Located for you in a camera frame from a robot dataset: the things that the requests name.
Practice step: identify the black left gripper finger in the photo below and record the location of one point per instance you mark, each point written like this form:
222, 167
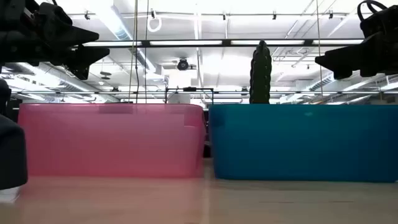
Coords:
85, 59
65, 31

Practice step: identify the dark gray cap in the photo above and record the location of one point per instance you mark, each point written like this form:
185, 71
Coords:
12, 155

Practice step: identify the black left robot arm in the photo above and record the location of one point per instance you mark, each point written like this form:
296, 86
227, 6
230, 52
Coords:
3, 96

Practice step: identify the blue plastic bin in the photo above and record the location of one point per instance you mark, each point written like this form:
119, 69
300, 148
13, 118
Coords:
304, 143

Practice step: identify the green cactus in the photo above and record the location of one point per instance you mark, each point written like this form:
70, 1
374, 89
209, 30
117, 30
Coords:
260, 74

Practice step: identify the translucent pink plastic bin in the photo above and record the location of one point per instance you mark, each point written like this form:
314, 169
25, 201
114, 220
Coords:
109, 140

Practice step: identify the thin black frame bar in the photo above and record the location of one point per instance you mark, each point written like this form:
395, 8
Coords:
280, 92

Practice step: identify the black overhead camera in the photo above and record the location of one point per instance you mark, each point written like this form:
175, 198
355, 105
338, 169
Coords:
183, 64

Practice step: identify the black rectangular stand frame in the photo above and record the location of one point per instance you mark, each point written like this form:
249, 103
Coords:
189, 89

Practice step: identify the black frame crossbar with lights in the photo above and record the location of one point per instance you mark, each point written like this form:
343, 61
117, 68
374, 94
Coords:
227, 43

